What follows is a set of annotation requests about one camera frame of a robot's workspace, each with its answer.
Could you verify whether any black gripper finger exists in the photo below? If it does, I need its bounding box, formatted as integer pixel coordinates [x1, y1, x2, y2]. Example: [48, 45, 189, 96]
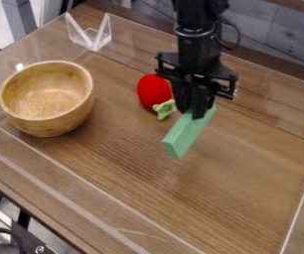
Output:
[193, 84, 216, 119]
[171, 79, 193, 113]

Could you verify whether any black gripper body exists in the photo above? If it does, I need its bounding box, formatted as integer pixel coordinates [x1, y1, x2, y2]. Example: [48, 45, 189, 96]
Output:
[155, 28, 238, 99]

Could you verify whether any green rectangular stick block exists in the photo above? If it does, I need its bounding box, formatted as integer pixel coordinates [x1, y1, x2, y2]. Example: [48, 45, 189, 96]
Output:
[162, 106, 217, 159]

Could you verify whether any brown wooden bowl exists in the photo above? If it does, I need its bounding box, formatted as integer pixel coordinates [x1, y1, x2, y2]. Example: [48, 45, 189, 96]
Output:
[0, 61, 95, 137]

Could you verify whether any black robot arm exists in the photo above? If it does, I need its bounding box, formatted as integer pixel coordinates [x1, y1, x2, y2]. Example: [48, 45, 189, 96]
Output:
[155, 0, 238, 120]

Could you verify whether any red plush strawberry toy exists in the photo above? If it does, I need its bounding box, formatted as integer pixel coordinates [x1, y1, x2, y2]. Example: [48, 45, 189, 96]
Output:
[137, 74, 177, 120]

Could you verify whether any black table leg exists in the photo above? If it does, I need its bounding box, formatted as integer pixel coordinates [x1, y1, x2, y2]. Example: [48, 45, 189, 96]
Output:
[18, 210, 31, 229]

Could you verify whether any clear acrylic corner bracket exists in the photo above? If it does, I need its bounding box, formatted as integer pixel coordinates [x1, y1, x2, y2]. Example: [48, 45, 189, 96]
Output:
[66, 12, 113, 52]

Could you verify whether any grey post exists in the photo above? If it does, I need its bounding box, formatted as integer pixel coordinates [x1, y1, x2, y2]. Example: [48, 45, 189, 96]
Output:
[1, 0, 38, 41]

